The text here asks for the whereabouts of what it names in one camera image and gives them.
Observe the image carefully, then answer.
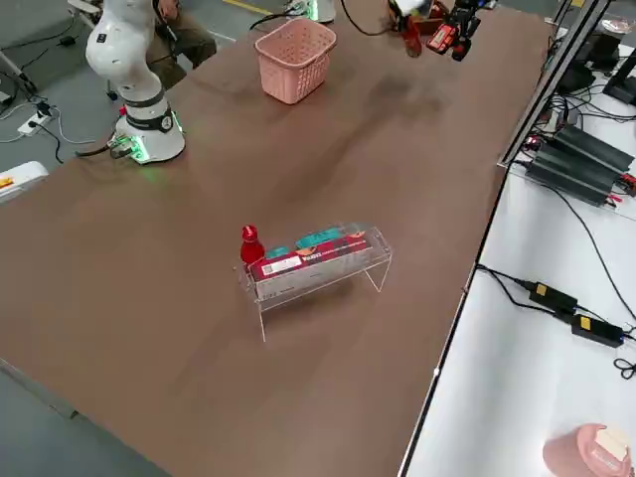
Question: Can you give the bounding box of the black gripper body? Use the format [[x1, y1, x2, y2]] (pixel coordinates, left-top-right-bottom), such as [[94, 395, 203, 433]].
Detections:
[[452, 0, 486, 25]]

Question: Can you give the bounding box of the orange black barcode scanner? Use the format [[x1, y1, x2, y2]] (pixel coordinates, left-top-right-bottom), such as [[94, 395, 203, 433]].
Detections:
[[426, 20, 473, 64]]

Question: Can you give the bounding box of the red Coca-Cola bottle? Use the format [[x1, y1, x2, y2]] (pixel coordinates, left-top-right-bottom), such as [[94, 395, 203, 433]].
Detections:
[[239, 224, 265, 272], [398, 16, 424, 59]]

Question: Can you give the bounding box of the brown wicker basket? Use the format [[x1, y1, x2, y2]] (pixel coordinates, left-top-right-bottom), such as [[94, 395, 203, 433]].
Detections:
[[412, 1, 453, 24]]

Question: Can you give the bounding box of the pink plastic basket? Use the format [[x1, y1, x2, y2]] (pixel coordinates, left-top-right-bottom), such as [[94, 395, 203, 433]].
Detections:
[[253, 18, 339, 106]]

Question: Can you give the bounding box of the black power supply unit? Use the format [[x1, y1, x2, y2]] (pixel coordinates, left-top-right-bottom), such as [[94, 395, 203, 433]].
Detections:
[[524, 142, 628, 208], [552, 123, 636, 175]]

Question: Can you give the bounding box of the person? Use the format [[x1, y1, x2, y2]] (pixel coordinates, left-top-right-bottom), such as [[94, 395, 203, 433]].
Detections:
[[146, 0, 219, 91]]

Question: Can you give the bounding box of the red cookie box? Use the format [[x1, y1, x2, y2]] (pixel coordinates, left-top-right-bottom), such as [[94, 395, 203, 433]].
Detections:
[[247, 237, 375, 283]]

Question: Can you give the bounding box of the clear acrylic shelf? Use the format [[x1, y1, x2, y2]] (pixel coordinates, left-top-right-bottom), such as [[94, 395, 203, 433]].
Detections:
[[235, 220, 395, 344]]

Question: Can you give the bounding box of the black power adapter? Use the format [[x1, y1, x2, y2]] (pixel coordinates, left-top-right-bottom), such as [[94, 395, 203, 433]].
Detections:
[[569, 313, 625, 349], [528, 281, 580, 313]]

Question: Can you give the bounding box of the white power strip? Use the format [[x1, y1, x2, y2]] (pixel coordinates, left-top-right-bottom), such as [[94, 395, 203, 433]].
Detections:
[[16, 110, 54, 138]]

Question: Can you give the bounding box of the white box with yellow label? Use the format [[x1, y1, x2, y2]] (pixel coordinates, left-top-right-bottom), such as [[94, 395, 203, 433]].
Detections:
[[0, 160, 51, 206]]

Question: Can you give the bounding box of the pink round container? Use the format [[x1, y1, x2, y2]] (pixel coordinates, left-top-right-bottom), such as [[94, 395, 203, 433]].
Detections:
[[541, 422, 636, 477]]

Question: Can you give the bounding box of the aluminium frame post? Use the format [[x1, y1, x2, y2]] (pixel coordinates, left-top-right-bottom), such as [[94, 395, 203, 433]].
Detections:
[[496, 0, 613, 169]]

